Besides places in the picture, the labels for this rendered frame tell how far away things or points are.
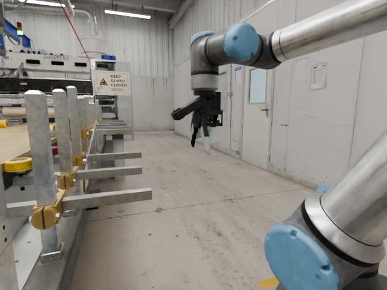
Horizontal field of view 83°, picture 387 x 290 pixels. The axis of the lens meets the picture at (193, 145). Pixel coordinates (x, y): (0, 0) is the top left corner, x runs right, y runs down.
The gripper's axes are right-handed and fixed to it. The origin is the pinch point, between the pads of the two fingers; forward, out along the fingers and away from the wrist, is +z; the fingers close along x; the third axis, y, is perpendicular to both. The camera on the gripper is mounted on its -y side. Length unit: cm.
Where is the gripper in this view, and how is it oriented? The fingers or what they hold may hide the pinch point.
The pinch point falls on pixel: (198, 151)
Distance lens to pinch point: 74.4
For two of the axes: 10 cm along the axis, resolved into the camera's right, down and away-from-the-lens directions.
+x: -3.3, -1.5, 9.3
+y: 9.4, -0.5, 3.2
